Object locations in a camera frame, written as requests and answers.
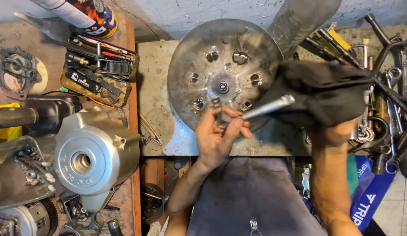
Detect white round pad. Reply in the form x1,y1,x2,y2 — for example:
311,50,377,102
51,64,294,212
28,57,49,96

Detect person's grey apron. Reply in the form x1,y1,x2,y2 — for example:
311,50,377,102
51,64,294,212
186,157,326,236

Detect silver metal rod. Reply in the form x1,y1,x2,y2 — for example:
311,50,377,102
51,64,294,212
241,94,296,120

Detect small metal clutch part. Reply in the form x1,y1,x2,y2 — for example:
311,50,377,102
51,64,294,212
211,97,224,122

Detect thin metal rods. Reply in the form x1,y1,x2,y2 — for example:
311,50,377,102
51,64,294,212
139,111,163,147

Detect yellow cloth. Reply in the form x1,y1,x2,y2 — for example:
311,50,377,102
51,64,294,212
0,102,24,165

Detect tray of black tools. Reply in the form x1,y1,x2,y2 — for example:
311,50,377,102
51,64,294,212
60,31,140,109

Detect black cut gasket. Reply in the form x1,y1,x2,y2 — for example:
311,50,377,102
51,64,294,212
57,191,120,236

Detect black engine part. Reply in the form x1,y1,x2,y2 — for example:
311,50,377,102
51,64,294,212
0,95,83,132

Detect toothed clutch gear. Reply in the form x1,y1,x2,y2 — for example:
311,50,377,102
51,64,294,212
0,198,59,236

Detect black cloth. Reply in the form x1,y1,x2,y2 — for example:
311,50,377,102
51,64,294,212
249,60,375,129

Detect person's left hand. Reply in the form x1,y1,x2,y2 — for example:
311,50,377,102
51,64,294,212
194,106,253,172

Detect person's right hand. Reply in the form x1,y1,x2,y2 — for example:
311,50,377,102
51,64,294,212
307,119,359,149

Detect round metal clutch disc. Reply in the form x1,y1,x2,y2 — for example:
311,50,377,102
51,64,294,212
167,18,285,133

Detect black tool handle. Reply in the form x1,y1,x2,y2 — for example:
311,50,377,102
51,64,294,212
107,219,124,236

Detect grey engine gasket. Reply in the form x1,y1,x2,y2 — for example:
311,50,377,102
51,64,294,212
0,47,39,101

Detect colourful spray can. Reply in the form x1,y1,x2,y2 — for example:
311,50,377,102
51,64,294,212
65,0,119,40

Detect metal clip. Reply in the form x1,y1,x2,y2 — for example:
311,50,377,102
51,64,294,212
249,217,260,236

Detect heap of wrenches and tools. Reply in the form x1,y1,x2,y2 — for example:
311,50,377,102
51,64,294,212
293,13,407,181

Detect grey metal pipe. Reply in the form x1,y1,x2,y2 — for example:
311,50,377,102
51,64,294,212
267,0,342,58

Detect dark round metal part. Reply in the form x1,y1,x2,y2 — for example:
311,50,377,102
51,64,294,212
141,183,165,225

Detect blue printed bag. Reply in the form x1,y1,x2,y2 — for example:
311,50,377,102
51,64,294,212
350,155,397,233

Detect grey engine crankcase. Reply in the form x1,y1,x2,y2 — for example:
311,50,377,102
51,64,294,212
0,135,68,211

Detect silver engine cover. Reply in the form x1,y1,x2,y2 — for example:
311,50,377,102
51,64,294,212
55,108,141,197

